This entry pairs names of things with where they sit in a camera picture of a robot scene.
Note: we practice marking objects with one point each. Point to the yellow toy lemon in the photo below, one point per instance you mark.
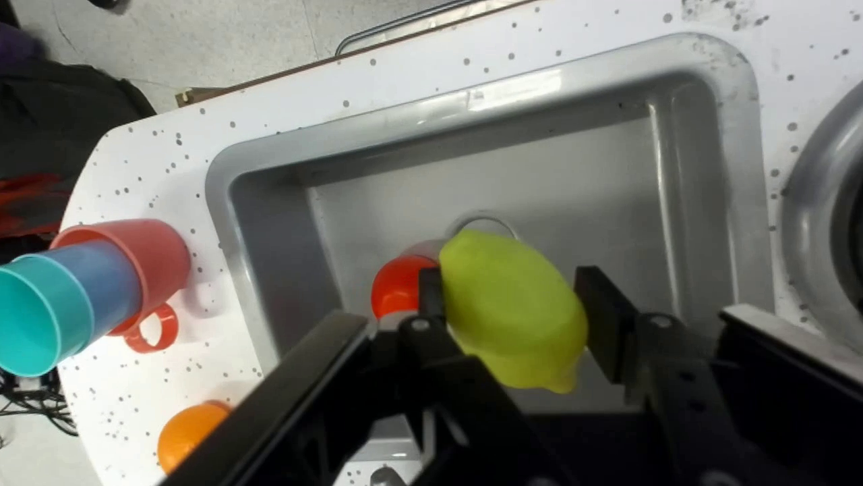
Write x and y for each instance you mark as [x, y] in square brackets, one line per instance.
[513, 312]

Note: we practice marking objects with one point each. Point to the orange toy ball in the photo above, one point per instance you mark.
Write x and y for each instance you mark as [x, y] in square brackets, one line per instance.
[190, 434]

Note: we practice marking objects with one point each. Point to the dark bag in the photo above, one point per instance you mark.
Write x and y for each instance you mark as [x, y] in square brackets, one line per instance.
[62, 137]

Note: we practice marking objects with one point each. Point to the white toy kitchen stove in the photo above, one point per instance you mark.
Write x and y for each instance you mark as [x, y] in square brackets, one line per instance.
[163, 145]

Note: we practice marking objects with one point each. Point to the red toy ball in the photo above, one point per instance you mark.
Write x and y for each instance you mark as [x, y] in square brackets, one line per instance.
[394, 287]

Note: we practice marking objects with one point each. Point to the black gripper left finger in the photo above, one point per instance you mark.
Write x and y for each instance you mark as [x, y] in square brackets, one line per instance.
[432, 299]

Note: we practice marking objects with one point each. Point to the grey toy sink basin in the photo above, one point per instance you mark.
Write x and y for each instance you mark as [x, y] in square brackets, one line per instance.
[556, 179]

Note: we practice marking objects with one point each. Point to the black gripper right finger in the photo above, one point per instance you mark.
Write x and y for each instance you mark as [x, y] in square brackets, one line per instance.
[610, 320]

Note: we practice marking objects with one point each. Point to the blue plastic cup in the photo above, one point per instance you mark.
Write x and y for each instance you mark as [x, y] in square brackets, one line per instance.
[104, 285]

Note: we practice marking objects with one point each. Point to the teal plastic cup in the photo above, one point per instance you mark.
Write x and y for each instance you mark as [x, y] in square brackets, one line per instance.
[37, 320]

